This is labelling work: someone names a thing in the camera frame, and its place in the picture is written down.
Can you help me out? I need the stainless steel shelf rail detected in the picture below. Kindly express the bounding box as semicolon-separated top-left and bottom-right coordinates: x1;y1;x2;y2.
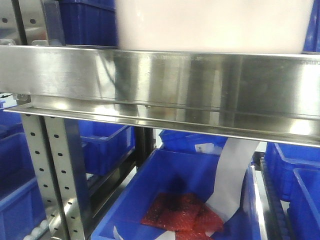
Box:
0;45;320;147

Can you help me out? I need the white plastic storage bin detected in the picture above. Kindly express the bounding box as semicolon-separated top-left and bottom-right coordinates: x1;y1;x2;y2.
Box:
115;0;314;54

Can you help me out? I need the white paper strip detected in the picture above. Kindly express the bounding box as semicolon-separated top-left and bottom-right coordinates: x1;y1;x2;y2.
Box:
97;138;261;240

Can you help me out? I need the perforated steel shelf post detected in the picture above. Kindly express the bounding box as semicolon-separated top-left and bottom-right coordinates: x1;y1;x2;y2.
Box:
21;113;93;240

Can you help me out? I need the blue bin upper right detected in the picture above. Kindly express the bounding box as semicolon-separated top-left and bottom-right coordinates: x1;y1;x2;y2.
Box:
303;0;320;53

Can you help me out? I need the blue bin with red bags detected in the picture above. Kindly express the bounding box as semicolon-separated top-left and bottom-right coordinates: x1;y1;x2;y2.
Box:
90;147;263;240

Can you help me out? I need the blue bin lower middle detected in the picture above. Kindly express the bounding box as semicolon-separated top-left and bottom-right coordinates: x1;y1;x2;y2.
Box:
78;120;135;176

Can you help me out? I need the blue bin upper left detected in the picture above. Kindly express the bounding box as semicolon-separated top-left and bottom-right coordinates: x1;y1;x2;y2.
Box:
58;0;118;47

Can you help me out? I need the blue bin lower right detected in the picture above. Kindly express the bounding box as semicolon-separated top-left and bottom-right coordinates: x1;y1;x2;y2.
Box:
264;142;320;240

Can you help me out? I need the blue bin behind centre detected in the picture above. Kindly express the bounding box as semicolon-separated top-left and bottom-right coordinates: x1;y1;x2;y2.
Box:
159;130;228;156

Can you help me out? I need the red bubble wrap bag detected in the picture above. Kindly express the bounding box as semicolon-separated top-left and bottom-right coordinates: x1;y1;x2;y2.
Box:
140;192;224;240

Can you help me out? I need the blue bin lower left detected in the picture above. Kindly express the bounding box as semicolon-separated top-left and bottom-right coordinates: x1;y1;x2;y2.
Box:
0;107;46;240

